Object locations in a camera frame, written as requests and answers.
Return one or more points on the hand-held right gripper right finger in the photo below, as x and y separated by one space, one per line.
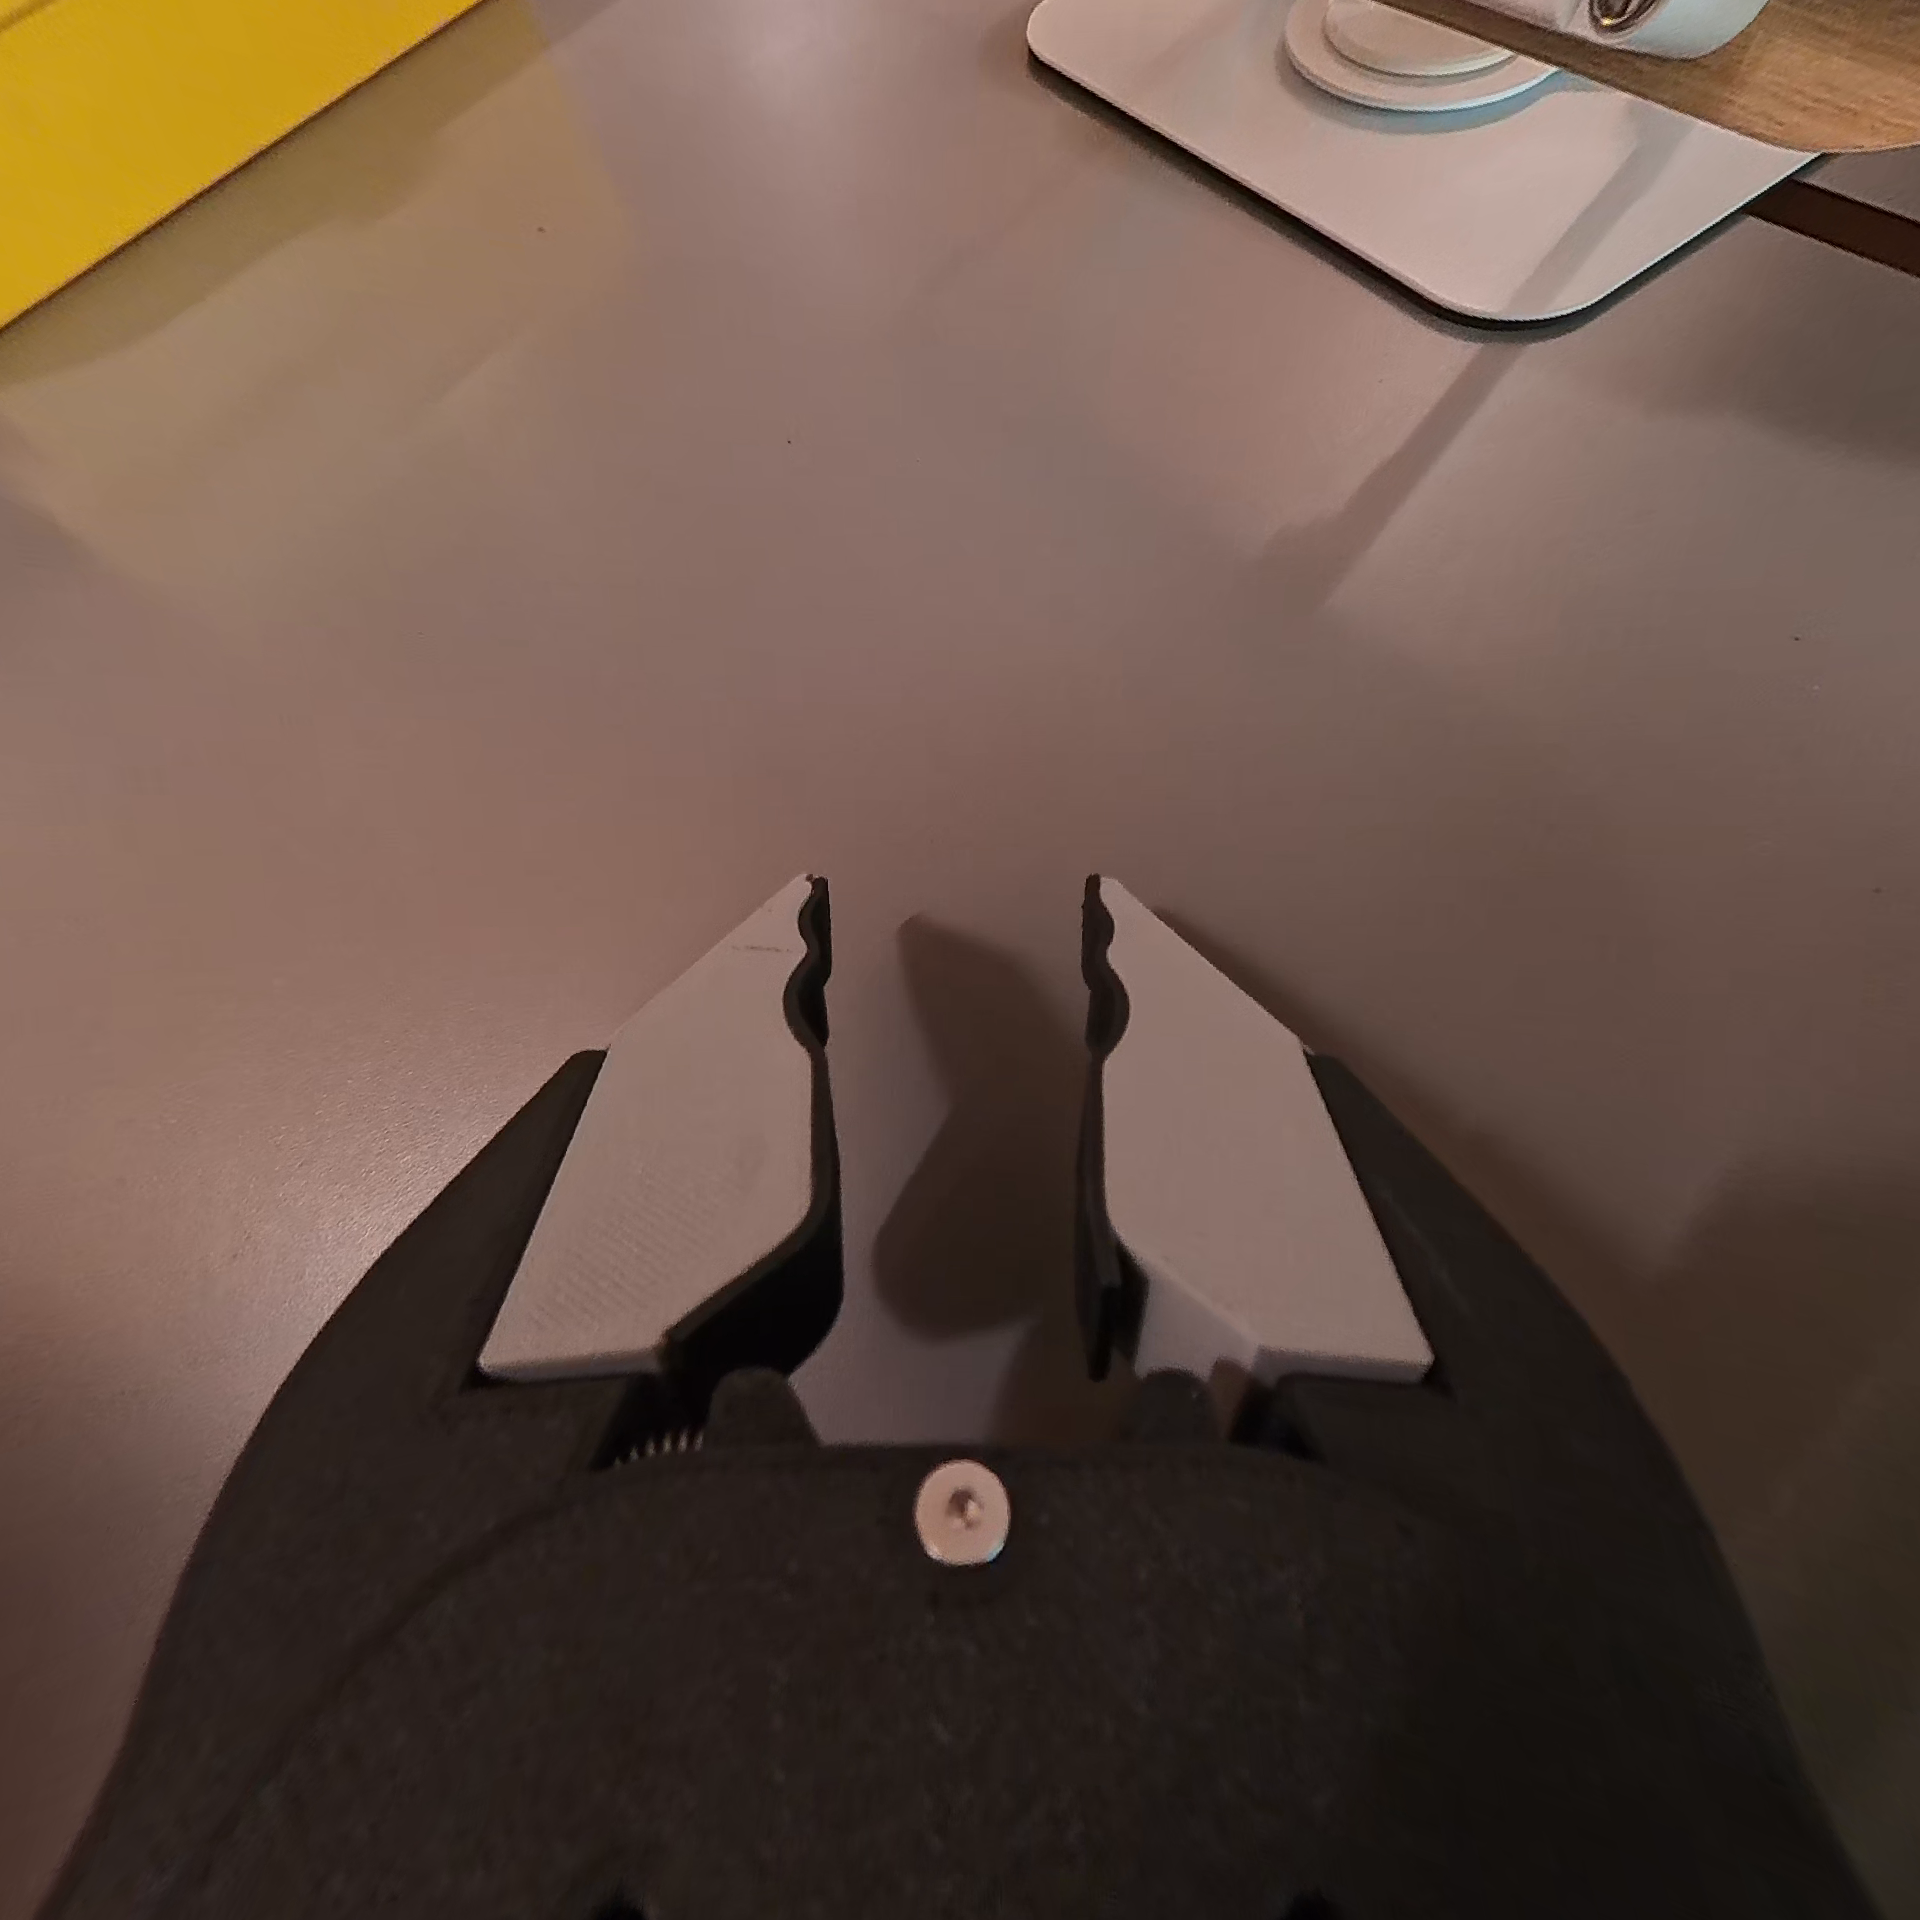
1245 1199

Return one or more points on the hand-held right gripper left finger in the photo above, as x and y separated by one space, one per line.
672 1169

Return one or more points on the white stand base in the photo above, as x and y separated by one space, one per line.
1423 195

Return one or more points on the yellow box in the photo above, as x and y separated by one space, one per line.
151 118

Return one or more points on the wooden board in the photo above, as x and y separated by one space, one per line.
1772 89

